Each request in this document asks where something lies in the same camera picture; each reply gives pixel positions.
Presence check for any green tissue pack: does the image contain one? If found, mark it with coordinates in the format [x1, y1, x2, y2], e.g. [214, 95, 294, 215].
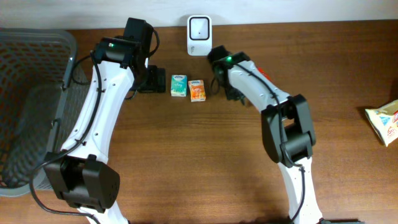
[170, 75, 187, 97]

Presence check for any cream snack bag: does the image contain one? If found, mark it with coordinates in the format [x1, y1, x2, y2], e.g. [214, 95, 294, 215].
[365, 100, 397, 147]

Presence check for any grey plastic mesh basket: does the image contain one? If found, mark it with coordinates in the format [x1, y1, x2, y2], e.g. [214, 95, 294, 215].
[1, 28, 89, 197]

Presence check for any white barcode scanner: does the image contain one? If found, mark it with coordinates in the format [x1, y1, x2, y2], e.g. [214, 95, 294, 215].
[187, 15, 213, 56]

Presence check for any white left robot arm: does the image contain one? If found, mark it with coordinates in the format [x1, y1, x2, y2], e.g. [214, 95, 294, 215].
[36, 17, 166, 223]

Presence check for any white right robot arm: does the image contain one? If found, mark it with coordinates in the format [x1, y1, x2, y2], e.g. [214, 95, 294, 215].
[207, 45, 323, 223]

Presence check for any orange tissue pack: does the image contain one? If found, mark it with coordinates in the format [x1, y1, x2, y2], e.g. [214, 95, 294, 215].
[188, 80, 206, 102]

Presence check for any red snack bag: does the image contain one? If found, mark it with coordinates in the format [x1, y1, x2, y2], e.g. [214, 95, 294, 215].
[257, 67, 272, 82]

